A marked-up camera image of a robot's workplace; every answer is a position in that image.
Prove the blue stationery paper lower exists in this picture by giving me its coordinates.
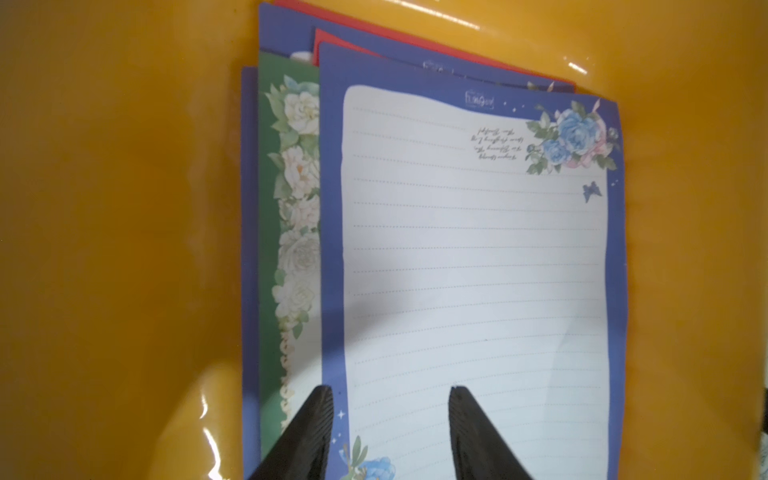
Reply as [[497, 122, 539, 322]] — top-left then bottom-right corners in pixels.
[[240, 67, 261, 479]]

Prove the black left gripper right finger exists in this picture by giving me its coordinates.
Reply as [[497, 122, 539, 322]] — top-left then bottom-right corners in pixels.
[[448, 386, 533, 480]]

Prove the blue floral stationery paper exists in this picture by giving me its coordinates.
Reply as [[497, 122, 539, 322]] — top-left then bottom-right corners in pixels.
[[319, 44, 628, 479]]

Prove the yellow plastic storage box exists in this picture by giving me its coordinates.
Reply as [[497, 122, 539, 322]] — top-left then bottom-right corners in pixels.
[[1, 1, 767, 479]]

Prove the green floral stationery paper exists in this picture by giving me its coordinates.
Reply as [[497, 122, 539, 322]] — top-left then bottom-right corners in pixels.
[[257, 53, 322, 455]]

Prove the red tulip stationery paper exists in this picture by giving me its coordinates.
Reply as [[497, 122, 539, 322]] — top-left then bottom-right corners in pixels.
[[312, 28, 379, 66]]

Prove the blue stationery paper bottom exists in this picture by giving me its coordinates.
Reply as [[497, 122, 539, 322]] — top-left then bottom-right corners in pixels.
[[257, 2, 577, 94]]

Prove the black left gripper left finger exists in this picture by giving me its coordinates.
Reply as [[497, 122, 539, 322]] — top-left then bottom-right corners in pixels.
[[249, 385, 334, 480]]

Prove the red stationery paper bottom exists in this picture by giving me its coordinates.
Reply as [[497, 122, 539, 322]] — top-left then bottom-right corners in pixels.
[[272, 0, 577, 85]]

